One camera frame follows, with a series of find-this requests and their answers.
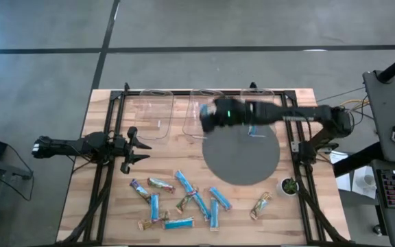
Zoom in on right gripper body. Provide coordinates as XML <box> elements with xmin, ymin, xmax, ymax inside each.
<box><xmin>214</xmin><ymin>97</ymin><xmax>250</xmax><ymax>128</ymax></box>

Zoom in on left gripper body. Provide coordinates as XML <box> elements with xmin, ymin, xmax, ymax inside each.
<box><xmin>113</xmin><ymin>126</ymin><xmax>139</xmax><ymax>175</ymax></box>

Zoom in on purple granola bar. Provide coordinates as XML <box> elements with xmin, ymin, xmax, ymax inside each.
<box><xmin>130</xmin><ymin>178</ymin><xmax>152</xmax><ymax>204</ymax></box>

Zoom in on green red granola bar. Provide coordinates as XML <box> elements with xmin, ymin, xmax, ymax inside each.
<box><xmin>147</xmin><ymin>176</ymin><xmax>177</xmax><ymax>195</ymax></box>

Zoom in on brown granola bar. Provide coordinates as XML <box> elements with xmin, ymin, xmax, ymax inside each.
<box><xmin>136</xmin><ymin>211</ymin><xmax>171</xmax><ymax>231</ymax></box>

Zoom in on clear plastic bin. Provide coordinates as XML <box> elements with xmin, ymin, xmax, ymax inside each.
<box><xmin>239</xmin><ymin>88</ymin><xmax>276</xmax><ymax>138</ymax></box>
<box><xmin>182</xmin><ymin>89</ymin><xmax>225</xmax><ymax>139</ymax></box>
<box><xmin>134</xmin><ymin>89</ymin><xmax>174</xmax><ymax>141</ymax></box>

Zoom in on grey round mat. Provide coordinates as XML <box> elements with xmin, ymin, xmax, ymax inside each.
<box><xmin>202</xmin><ymin>123</ymin><xmax>281</xmax><ymax>187</ymax></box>

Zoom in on small potted plant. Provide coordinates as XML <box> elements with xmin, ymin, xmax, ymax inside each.
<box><xmin>276</xmin><ymin>176</ymin><xmax>300</xmax><ymax>198</ymax></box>

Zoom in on white paper sheet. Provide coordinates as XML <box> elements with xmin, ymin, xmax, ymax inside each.
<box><xmin>350</xmin><ymin>165</ymin><xmax>379</xmax><ymax>200</ymax></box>
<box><xmin>334</xmin><ymin>170</ymin><xmax>352</xmax><ymax>192</ymax></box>
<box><xmin>329</xmin><ymin>152</ymin><xmax>348</xmax><ymax>165</ymax></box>

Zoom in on grey equipment stand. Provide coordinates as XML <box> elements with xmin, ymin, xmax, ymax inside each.
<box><xmin>0</xmin><ymin>153</ymin><xmax>34</xmax><ymax>182</ymax></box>

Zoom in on black stand beam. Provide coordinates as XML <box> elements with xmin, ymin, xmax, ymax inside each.
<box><xmin>332</xmin><ymin>141</ymin><xmax>384</xmax><ymax>178</ymax></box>

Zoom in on white mug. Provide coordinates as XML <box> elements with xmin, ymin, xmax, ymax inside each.
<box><xmin>361</xmin><ymin>174</ymin><xmax>377</xmax><ymax>189</ymax></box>

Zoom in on grey side desk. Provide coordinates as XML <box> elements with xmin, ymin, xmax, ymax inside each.
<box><xmin>361</xmin><ymin>69</ymin><xmax>395</xmax><ymax>164</ymax></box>

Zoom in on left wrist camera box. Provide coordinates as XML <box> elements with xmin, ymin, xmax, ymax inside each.
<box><xmin>114</xmin><ymin>136</ymin><xmax>127</xmax><ymax>152</ymax></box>

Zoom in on yellow cable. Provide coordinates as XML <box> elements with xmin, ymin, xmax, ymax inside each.
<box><xmin>339</xmin><ymin>98</ymin><xmax>370</xmax><ymax>111</ymax></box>

